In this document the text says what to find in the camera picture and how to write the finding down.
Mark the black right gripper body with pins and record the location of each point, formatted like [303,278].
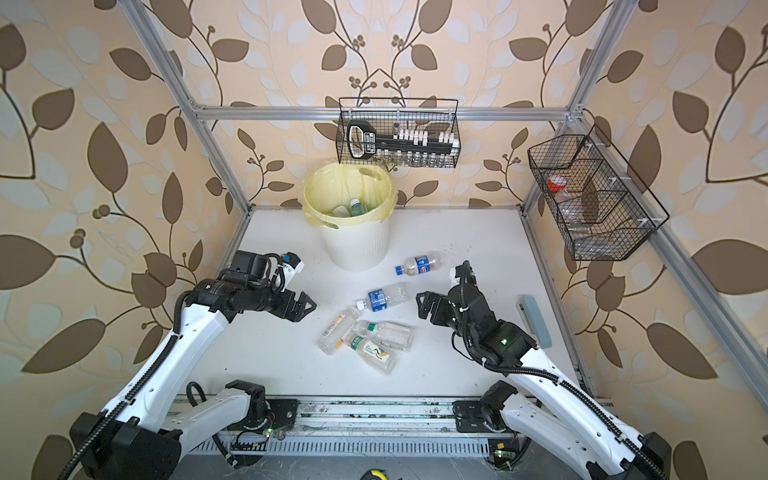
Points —
[457,327]

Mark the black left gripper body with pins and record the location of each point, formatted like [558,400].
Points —
[277,302]

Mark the clear bottle yellow label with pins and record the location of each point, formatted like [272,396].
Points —
[332,337]

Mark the clear bottle green white label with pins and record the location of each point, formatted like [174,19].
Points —
[371,352]

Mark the clear bottle red label red cap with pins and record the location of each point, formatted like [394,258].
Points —
[341,211]

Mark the clear bottle purple label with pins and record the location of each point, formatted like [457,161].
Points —
[357,208]

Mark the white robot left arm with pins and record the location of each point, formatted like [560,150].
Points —
[135,436]

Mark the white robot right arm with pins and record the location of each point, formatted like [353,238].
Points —
[537,400]

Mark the white ribbed trash bin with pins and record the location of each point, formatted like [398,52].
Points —
[354,243]

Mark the yellow plastic bin liner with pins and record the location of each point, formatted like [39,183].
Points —
[336,184]

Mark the clear bottle blue cap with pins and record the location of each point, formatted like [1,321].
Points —
[418,265]

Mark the clear bottle green neck band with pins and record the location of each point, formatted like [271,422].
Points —
[386,334]

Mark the light blue grey case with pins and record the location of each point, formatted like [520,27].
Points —
[534,321]

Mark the clear bottle blue label middle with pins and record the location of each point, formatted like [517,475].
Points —
[383,298]

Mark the red cap item in basket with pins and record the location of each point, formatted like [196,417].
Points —
[556,183]

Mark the black white tool in basket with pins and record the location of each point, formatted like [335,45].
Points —
[364,142]

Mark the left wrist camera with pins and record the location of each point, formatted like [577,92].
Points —
[289,266]

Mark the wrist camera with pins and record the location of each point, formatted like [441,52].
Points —
[464,275]
[289,266]

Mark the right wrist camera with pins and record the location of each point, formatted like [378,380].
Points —
[464,275]

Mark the metal base rail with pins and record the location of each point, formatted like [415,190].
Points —
[382,426]

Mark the black wire basket right wall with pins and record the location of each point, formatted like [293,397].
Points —
[606,210]

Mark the black wire basket wall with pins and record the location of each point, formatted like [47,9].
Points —
[432,113]
[606,210]

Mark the black wire basket back wall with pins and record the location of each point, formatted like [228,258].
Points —
[432,113]

